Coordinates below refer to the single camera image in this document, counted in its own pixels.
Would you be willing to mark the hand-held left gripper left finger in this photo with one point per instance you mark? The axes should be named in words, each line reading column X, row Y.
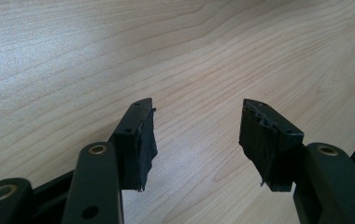
column 134, row 146

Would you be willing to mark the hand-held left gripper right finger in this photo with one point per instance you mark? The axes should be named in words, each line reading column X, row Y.
column 266, row 149

